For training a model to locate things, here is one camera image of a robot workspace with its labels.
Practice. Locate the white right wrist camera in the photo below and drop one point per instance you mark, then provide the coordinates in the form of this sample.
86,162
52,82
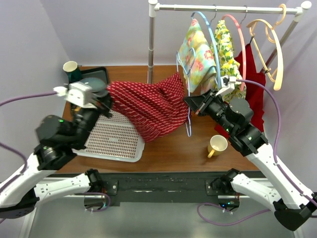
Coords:
227,85

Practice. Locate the silver white clothes rack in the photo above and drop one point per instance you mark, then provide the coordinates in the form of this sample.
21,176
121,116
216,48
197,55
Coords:
155,6

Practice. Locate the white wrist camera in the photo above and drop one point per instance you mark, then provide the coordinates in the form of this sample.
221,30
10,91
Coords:
77,93
227,85

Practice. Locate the red polka dot skirt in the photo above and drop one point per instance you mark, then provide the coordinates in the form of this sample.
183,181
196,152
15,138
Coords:
155,110

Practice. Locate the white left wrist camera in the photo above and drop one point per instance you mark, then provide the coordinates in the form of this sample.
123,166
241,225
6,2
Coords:
77,93

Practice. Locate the yellow mug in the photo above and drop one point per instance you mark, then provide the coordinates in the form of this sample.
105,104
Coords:
217,145

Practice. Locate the teal ceramic plate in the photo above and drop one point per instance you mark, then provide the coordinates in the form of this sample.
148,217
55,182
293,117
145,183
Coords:
98,86

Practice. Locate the black tray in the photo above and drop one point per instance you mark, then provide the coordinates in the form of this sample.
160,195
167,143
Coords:
96,72

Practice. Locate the dark green cup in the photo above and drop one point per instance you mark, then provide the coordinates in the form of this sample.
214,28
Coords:
72,71

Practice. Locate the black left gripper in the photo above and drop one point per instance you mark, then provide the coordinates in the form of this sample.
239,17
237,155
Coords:
103,104

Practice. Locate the plain red garment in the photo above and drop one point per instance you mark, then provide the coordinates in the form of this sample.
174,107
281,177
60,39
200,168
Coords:
254,94

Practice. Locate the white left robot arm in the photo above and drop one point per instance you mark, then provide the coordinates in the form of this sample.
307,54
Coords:
22,192

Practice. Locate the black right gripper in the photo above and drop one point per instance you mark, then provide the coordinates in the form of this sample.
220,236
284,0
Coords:
199,102

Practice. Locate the blue wire hanger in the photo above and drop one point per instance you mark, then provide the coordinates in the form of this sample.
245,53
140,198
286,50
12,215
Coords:
187,73

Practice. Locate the pink plastic hanger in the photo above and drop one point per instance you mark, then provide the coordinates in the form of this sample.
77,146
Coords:
242,46

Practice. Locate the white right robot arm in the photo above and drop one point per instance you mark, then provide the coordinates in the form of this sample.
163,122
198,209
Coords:
291,202

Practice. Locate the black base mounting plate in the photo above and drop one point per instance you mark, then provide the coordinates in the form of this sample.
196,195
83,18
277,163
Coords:
179,187

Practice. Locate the pastel floral skirt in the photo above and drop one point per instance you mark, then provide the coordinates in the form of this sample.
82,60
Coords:
203,72

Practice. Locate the yellow lemon print garment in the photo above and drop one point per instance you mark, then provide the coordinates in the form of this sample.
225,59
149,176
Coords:
228,65

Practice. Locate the white plastic mesh basket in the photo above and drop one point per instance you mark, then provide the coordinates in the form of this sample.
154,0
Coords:
114,138

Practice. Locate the light blue plastic hanger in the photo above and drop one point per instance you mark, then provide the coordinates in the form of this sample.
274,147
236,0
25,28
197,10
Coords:
218,76

